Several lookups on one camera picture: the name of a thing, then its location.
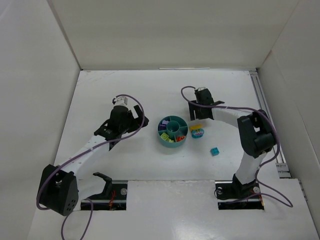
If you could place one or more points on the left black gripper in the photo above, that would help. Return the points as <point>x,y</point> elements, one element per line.
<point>136,119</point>

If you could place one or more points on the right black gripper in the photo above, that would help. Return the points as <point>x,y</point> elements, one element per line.
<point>200,110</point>

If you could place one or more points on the yellow lego piece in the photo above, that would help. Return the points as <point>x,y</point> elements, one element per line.
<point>195,127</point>

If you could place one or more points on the blue printed oval lego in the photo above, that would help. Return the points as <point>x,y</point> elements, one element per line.
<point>197,133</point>

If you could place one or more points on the dark purple lego brick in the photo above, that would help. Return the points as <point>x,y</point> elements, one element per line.
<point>162,127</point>

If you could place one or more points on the lime green lego brick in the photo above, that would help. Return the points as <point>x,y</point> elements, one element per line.
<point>164,136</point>

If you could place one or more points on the orange round lego piece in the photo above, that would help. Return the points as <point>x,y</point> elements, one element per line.
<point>179,138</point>

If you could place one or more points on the teal small lego brick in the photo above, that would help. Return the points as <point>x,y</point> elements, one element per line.
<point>214,151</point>

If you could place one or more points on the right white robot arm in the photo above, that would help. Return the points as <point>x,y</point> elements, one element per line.
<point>256,132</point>

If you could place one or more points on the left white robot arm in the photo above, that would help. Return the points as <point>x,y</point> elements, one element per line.
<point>62,187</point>

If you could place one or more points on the teal round divided container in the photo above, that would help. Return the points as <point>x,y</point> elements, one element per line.
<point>175,127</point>

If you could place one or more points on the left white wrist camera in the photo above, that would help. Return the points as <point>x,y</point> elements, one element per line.
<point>120,101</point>

